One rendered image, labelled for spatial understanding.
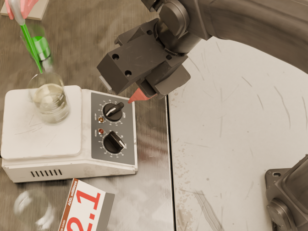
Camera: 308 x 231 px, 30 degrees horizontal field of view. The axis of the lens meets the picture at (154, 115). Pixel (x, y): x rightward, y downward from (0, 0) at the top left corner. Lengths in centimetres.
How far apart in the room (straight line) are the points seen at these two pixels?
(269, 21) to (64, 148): 41
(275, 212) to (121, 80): 26
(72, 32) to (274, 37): 58
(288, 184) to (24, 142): 39
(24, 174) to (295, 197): 41
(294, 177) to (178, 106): 32
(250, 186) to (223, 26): 37
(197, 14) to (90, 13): 50
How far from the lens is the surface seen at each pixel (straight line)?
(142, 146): 94
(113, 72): 69
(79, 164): 87
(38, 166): 87
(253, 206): 90
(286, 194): 74
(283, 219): 76
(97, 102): 91
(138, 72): 69
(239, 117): 96
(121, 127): 91
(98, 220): 89
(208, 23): 62
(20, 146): 87
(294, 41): 53
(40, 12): 111
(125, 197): 90
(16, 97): 91
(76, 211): 87
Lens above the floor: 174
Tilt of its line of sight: 60 degrees down
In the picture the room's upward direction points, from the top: 6 degrees counter-clockwise
